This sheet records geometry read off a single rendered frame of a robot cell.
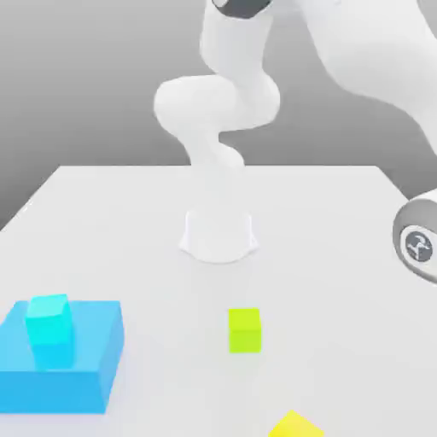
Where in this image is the small lime green cube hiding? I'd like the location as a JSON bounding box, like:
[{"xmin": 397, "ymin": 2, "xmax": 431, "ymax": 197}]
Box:
[{"xmin": 227, "ymin": 307, "xmax": 263, "ymax": 354}]

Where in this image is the small cyan cube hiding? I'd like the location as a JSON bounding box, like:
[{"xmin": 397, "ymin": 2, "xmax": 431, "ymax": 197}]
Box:
[{"xmin": 24, "ymin": 294, "xmax": 76, "ymax": 370}]

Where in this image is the small yellow cube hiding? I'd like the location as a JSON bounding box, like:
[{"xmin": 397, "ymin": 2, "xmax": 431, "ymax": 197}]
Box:
[{"xmin": 268, "ymin": 409, "xmax": 325, "ymax": 437}]

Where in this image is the large blue box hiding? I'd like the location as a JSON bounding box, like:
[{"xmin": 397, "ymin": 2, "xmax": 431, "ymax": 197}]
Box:
[{"xmin": 0, "ymin": 300, "xmax": 125, "ymax": 415}]

